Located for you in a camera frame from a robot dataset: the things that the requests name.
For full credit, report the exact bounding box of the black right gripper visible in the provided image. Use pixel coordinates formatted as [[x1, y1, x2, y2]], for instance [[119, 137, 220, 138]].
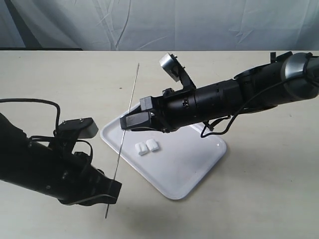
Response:
[[120, 88, 197, 132]]

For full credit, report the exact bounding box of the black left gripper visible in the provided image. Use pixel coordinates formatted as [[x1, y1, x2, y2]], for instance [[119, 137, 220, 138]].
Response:
[[58, 152, 122, 206]]

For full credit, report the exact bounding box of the white marshmallow piece lowest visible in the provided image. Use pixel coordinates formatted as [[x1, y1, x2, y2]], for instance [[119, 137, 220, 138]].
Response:
[[146, 138, 160, 152]]

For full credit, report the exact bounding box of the white marshmallow piece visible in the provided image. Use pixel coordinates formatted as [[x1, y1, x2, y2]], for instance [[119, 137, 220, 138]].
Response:
[[135, 142, 149, 156]]

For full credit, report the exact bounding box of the thin metal skewer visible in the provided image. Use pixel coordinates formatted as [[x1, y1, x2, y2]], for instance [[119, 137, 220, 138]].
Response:
[[105, 62, 140, 219]]

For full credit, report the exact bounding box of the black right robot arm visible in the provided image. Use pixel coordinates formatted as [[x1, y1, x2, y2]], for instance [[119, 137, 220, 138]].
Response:
[[120, 52, 319, 137]]

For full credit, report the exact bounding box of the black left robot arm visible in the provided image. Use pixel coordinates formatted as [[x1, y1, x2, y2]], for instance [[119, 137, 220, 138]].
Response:
[[0, 115, 122, 206]]

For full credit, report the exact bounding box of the white rectangular plastic tray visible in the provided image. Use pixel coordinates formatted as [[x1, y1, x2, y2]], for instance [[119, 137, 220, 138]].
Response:
[[100, 116, 227, 200]]

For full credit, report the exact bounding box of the grey wrinkled backdrop curtain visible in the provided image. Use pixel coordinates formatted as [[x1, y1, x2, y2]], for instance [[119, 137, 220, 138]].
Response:
[[0, 0, 319, 51]]

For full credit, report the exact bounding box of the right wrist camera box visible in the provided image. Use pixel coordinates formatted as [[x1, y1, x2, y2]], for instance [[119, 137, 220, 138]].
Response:
[[159, 53, 196, 90]]

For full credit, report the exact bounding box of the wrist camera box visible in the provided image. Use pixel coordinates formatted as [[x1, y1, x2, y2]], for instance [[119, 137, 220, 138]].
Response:
[[159, 53, 196, 90], [57, 118, 99, 139]]

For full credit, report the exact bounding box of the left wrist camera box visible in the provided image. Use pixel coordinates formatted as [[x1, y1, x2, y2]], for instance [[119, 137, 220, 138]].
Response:
[[57, 118, 99, 139]]

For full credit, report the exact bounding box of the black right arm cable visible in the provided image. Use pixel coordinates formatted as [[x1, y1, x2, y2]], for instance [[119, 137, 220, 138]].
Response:
[[200, 74, 300, 139]]

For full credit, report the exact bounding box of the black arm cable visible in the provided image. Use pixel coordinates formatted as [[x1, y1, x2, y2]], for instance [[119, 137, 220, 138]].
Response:
[[0, 98, 62, 140], [200, 74, 300, 139]]

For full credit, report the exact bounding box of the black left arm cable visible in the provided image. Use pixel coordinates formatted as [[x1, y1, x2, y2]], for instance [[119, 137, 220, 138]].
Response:
[[0, 98, 62, 140]]

